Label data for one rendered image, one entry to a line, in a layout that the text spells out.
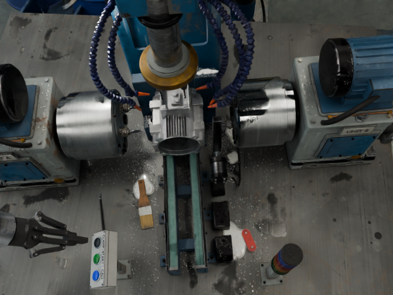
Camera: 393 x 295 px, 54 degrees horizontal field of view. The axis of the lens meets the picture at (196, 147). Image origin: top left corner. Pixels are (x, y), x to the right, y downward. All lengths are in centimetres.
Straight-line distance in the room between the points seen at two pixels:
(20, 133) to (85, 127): 21
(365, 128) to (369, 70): 22
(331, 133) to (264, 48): 69
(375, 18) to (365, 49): 208
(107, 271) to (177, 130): 51
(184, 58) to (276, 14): 206
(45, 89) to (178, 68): 53
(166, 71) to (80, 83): 81
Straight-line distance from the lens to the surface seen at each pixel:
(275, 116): 134
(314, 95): 138
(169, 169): 149
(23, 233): 113
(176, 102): 137
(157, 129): 138
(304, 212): 159
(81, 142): 139
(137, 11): 101
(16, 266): 168
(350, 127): 136
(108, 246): 128
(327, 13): 327
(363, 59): 126
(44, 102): 145
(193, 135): 134
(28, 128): 140
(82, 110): 138
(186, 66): 118
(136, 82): 142
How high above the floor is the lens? 229
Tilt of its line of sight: 65 degrees down
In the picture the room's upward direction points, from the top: 6 degrees counter-clockwise
